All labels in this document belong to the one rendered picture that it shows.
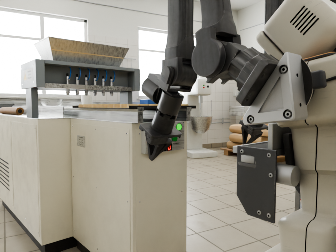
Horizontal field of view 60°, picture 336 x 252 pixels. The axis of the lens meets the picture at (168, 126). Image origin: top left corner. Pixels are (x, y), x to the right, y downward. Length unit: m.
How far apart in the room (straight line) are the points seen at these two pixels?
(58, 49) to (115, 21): 3.57
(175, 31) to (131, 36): 4.80
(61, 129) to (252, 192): 1.39
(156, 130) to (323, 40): 0.42
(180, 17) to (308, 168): 0.44
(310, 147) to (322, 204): 0.12
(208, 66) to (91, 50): 1.50
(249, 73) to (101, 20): 4.92
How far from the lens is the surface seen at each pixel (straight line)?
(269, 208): 0.70
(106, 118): 1.50
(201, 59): 0.61
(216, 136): 6.43
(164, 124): 0.74
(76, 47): 1.98
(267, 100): 0.54
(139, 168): 1.32
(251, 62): 0.55
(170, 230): 1.53
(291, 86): 0.52
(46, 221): 1.96
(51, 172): 1.89
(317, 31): 0.66
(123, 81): 2.17
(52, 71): 1.96
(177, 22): 0.72
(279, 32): 0.70
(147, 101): 4.91
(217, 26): 0.62
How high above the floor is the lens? 0.92
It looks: 4 degrees down
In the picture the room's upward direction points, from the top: straight up
